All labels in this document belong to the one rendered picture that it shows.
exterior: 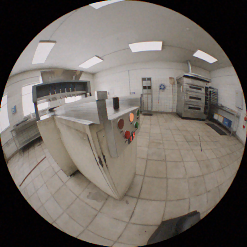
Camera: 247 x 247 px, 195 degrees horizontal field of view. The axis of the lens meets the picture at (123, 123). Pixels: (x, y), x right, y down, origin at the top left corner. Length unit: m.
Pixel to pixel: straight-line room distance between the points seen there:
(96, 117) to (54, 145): 0.79
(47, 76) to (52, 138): 0.64
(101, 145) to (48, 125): 0.70
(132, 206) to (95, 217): 0.39
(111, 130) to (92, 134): 0.05
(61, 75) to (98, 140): 0.89
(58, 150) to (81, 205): 0.65
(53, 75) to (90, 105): 0.84
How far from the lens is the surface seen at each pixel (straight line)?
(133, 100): 0.41
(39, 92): 0.95
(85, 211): 0.99
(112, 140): 0.21
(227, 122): 4.20
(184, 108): 3.54
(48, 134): 0.86
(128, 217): 0.89
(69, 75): 1.02
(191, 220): 0.69
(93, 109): 0.16
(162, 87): 4.15
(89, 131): 0.18
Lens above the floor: 0.89
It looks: 20 degrees down
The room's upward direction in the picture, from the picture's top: 4 degrees counter-clockwise
